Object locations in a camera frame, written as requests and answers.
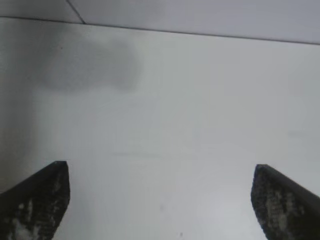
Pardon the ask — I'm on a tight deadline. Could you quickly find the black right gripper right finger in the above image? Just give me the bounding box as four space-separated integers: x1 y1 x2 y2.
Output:
250 163 320 240

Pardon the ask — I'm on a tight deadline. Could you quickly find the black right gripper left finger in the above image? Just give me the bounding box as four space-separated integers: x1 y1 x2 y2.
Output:
0 160 71 240

